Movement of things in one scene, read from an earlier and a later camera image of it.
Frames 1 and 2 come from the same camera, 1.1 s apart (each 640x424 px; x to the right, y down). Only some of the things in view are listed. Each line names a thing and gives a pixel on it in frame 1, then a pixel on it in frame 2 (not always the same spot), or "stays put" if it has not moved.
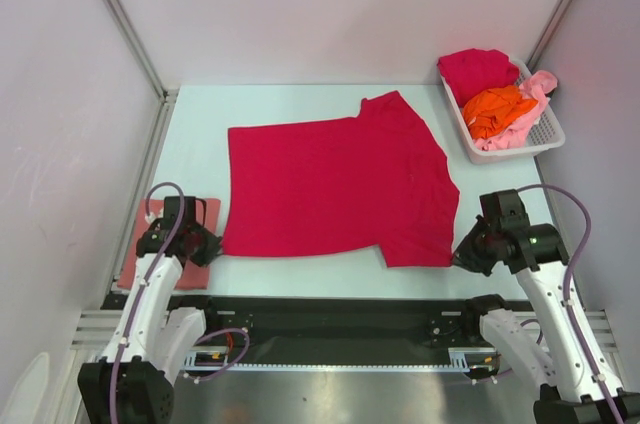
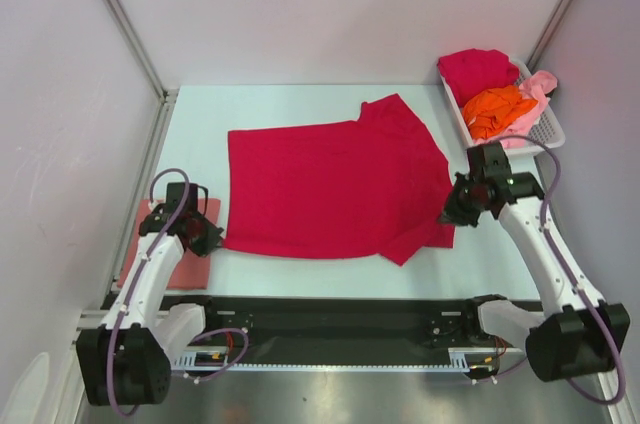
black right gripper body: [477, 250] to [463, 207]
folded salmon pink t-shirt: [189, 276] stays put
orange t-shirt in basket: [491, 110] stays put
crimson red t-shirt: [375, 183] stays put
